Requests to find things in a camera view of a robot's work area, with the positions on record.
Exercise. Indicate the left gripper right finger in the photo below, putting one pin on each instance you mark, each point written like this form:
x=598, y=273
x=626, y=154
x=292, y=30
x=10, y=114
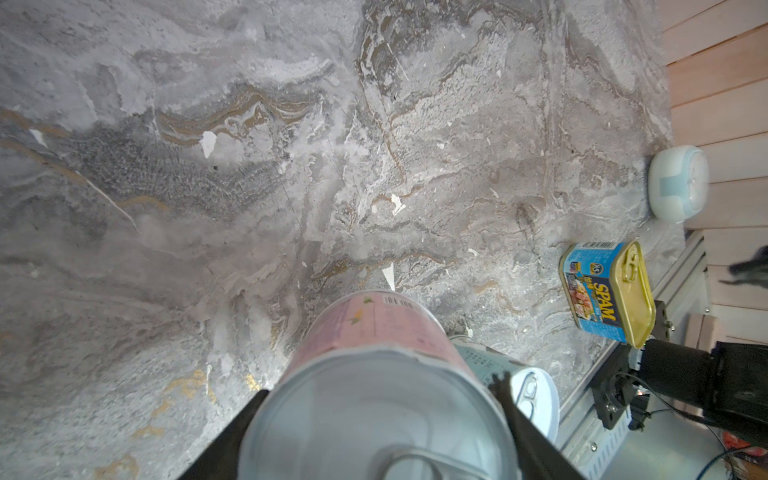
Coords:
x=538, y=458

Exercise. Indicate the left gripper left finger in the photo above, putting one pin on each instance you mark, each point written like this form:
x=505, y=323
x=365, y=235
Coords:
x=219, y=461

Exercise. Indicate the pink can white lid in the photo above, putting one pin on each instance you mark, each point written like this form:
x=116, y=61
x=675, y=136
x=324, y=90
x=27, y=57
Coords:
x=376, y=390

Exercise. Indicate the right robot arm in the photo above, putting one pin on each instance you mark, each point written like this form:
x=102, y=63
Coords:
x=728, y=384

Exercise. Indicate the blue can pull tab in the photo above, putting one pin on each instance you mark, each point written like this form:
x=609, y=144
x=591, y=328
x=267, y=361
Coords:
x=533, y=390

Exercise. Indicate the yellow rectangular sardine tin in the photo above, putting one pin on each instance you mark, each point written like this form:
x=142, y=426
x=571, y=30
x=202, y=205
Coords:
x=608, y=290

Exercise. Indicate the white round clock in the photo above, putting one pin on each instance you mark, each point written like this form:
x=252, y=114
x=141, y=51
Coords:
x=678, y=183

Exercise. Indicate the aluminium mounting rail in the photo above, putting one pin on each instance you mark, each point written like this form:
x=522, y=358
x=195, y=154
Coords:
x=582, y=437

